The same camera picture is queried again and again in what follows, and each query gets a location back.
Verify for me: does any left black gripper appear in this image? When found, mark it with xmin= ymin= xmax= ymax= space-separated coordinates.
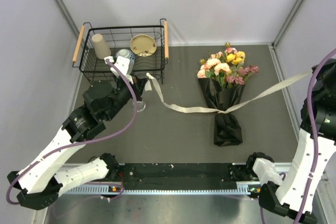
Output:
xmin=104 ymin=72 xmax=149 ymax=122

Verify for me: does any clear glass vase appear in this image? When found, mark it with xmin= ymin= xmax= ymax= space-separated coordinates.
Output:
xmin=133 ymin=101 xmax=146 ymax=113

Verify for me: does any cream ribbon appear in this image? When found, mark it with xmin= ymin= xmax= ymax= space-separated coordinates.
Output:
xmin=145 ymin=71 xmax=310 ymax=114

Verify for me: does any flower bouquet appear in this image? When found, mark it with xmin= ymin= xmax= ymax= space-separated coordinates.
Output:
xmin=197 ymin=42 xmax=259 ymax=88

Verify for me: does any black wrapping paper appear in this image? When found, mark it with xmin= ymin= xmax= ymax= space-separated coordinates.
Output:
xmin=198 ymin=78 xmax=245 ymax=147

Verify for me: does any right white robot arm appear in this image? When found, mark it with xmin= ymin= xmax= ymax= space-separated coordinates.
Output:
xmin=245 ymin=59 xmax=335 ymax=223

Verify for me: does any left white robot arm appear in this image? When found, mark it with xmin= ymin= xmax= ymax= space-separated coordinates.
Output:
xmin=6 ymin=76 xmax=148 ymax=210

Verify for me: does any beige paper cup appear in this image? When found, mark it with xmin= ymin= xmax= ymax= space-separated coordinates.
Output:
xmin=92 ymin=34 xmax=111 ymax=60

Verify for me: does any blue white ceramic bowl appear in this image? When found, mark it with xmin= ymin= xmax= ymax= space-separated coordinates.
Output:
xmin=115 ymin=49 xmax=135 ymax=68

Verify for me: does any yellow gold plate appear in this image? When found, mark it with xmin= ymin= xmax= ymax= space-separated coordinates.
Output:
xmin=130 ymin=34 xmax=157 ymax=57

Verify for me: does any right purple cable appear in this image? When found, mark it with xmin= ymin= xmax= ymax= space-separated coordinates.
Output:
xmin=259 ymin=48 xmax=336 ymax=224

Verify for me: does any purple cable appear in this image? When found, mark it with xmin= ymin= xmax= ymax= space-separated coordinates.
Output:
xmin=259 ymin=48 xmax=336 ymax=224
xmin=5 ymin=60 xmax=139 ymax=205

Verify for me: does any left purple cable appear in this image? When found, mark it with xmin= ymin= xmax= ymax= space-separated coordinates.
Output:
xmin=5 ymin=60 xmax=139 ymax=205

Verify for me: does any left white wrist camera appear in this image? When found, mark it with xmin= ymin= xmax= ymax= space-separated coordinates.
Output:
xmin=104 ymin=56 xmax=134 ymax=83

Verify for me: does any black wire basket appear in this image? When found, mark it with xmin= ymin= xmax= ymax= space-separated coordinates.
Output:
xmin=72 ymin=18 xmax=169 ymax=83

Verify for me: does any grey cable duct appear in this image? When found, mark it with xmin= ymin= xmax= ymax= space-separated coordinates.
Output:
xmin=63 ymin=182 xmax=261 ymax=196

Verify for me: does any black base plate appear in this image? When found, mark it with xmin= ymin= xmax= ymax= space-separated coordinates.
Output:
xmin=88 ymin=162 xmax=266 ymax=184

